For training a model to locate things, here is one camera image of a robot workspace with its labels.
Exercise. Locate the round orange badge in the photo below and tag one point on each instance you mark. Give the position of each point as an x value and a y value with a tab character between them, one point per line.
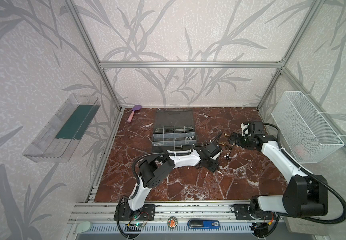
172	222

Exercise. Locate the clear wall shelf tray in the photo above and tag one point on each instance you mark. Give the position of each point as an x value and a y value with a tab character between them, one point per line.
61	136

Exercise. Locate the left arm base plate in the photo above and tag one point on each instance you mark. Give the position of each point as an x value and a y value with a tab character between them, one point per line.
143	212

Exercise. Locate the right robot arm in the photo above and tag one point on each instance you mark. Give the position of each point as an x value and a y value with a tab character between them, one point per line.
306	194

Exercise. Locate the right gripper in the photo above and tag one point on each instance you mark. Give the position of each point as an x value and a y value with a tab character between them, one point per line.
237	139

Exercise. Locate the grey plastic organizer box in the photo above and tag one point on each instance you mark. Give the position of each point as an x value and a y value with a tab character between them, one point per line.
174	130

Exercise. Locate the aluminium frame crossbar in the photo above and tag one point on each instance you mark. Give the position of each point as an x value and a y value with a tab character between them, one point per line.
180	64

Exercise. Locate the white wire mesh basket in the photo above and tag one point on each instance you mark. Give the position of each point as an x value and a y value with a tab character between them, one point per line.
308	135

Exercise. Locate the blue black usb device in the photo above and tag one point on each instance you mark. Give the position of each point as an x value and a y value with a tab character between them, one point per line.
203	224

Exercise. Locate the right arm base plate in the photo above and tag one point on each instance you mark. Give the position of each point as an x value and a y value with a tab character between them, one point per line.
244	212

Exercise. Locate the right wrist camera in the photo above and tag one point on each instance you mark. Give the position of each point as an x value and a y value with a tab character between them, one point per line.
253	128

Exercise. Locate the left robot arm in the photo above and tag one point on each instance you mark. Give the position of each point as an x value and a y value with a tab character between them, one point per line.
151	169

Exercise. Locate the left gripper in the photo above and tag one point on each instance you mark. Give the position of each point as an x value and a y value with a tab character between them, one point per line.
212	155

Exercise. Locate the purple pink brush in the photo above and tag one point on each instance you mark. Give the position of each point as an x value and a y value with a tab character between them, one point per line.
134	109

